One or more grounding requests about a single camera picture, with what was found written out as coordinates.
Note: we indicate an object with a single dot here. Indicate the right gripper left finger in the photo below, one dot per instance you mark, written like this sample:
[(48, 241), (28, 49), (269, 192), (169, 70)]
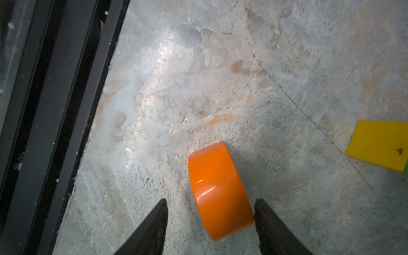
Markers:
[(149, 237)]

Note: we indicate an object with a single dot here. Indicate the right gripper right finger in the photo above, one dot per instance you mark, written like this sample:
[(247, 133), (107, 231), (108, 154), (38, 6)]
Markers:
[(274, 236)]

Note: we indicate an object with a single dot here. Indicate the orange curved lego brick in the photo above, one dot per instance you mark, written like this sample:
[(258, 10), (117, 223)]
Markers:
[(219, 193)]

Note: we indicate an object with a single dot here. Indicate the yellow square lego brick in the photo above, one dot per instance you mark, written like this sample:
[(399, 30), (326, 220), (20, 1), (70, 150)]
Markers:
[(381, 143)]

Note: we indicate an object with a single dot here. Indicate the green square lego brick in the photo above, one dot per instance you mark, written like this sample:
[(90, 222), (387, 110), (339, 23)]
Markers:
[(405, 170)]

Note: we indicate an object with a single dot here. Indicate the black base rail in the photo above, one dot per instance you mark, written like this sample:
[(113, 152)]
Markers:
[(64, 50)]

